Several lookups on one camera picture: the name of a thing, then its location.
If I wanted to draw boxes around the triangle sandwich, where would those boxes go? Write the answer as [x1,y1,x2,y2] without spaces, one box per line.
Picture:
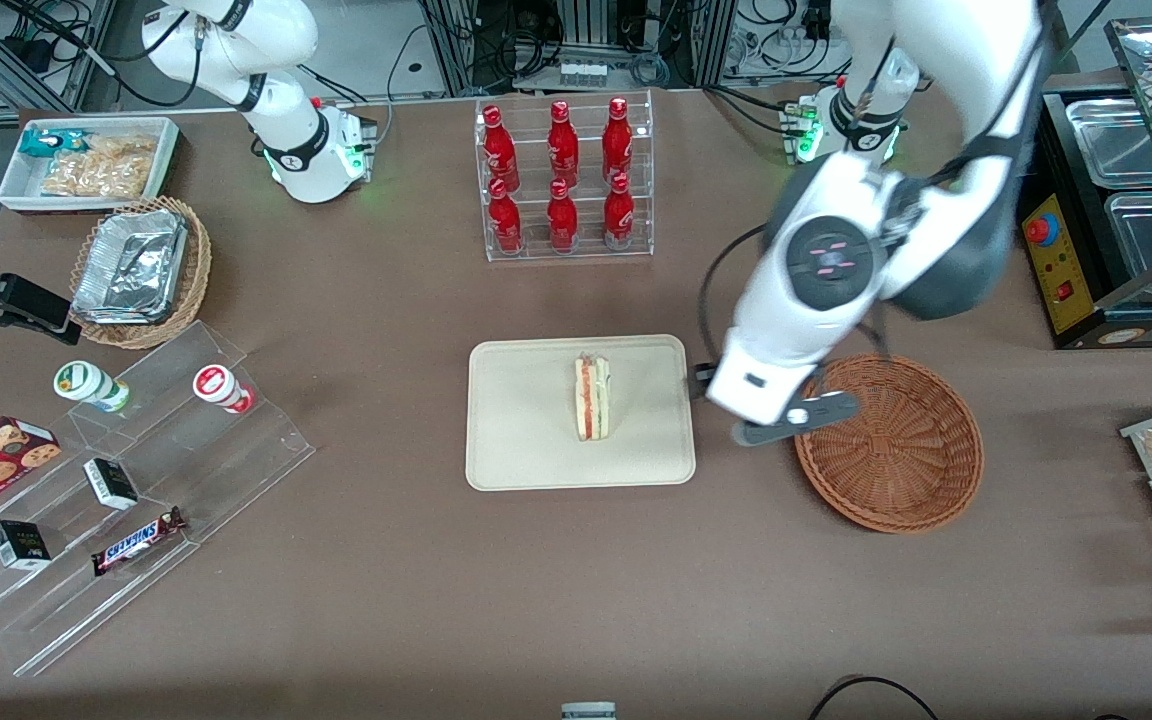
[573,352,614,443]

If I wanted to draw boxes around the aluminium foil tray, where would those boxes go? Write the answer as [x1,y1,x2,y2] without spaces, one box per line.
[70,208,188,327]

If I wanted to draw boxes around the light wicker basket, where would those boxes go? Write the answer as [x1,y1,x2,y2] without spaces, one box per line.
[68,195,214,351]

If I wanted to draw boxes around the beige plastic tray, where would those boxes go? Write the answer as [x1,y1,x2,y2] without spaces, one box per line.
[465,334,698,493]

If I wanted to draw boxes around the round brown wicker basket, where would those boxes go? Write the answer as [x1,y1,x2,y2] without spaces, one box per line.
[793,352,986,535]

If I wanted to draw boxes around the green cap yogurt bottle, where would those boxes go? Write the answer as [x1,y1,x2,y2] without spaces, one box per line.
[52,360,132,414]

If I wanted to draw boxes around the white rectangular bin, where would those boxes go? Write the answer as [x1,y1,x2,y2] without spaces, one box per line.
[0,116,183,215]

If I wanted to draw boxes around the clear bag of chips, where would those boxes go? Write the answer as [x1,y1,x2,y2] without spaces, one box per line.
[40,134,160,199]

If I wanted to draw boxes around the teal snack packet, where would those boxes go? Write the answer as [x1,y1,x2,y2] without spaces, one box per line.
[17,128,93,161]

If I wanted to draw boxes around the red soda bottle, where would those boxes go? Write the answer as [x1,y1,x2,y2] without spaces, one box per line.
[547,100,581,187]
[602,172,637,251]
[482,105,521,192]
[487,178,525,255]
[546,178,580,254]
[602,97,635,185]

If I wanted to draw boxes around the small black box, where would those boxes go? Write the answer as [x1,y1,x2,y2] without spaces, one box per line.
[0,519,53,572]
[82,457,140,512]

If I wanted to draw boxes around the red cap yogurt bottle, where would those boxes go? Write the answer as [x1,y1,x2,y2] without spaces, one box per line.
[191,364,256,416]

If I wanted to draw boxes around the clear acrylic bottle rack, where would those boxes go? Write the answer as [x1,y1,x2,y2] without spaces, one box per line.
[474,90,656,264]

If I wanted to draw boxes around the clear acrylic stepped display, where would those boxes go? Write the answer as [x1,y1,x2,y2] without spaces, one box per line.
[0,320,318,680]

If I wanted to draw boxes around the Snickers chocolate bar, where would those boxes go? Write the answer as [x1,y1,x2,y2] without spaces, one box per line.
[90,506,188,578]

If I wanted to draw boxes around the black food warmer machine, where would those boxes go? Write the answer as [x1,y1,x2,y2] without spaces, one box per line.
[1020,88,1152,351]

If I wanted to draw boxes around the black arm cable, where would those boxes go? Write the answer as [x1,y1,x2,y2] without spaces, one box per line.
[697,222,773,369]

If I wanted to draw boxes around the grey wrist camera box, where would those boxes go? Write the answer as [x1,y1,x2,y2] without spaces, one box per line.
[732,391,860,448]

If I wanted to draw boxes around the aluminium frame rail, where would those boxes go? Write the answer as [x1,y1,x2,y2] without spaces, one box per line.
[0,0,119,123]

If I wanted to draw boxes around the black floor cable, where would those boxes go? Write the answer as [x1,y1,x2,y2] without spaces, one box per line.
[807,676,941,720]

